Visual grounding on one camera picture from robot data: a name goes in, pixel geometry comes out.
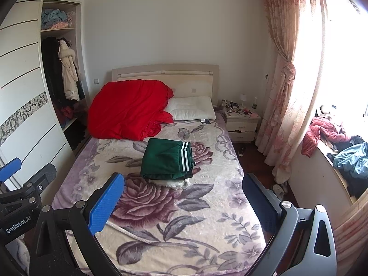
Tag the floral purple bed blanket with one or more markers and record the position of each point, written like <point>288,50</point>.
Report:
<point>204,227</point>

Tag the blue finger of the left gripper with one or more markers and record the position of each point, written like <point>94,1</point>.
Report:
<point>10,169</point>

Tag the folded clothes on wardrobe shelf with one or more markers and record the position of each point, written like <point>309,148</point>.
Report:
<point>56,19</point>

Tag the green and cream varsity jacket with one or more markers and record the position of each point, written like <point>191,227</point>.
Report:
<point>168,160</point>

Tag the beige hanging coat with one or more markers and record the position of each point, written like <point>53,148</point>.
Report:
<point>69,73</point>

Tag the small white table lamp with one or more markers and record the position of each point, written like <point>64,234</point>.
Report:
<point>243,99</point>

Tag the white sliding wardrobe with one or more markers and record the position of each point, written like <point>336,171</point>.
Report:
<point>38,124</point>

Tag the white pillow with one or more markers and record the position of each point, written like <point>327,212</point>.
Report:
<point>191,108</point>

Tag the clothes pile on windowsill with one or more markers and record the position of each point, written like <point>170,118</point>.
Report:
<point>348,154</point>

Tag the folded black garment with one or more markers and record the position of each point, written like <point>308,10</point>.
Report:
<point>179,183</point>

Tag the white slippers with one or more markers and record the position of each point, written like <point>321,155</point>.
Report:
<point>281,190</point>

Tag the pink floral curtain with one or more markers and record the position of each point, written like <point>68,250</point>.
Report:
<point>297,29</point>

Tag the white bedside table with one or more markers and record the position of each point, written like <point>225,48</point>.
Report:
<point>241,125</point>

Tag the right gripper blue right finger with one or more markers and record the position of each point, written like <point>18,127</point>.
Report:
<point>301,240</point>

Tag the beige bed headboard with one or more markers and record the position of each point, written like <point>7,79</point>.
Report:
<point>185,79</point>

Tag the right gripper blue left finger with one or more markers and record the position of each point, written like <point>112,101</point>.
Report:
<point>51,253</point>

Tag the green bottle on nightstand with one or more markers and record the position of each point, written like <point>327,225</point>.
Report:
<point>254,105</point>

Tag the red quilt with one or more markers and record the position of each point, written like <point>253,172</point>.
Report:
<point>129,110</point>

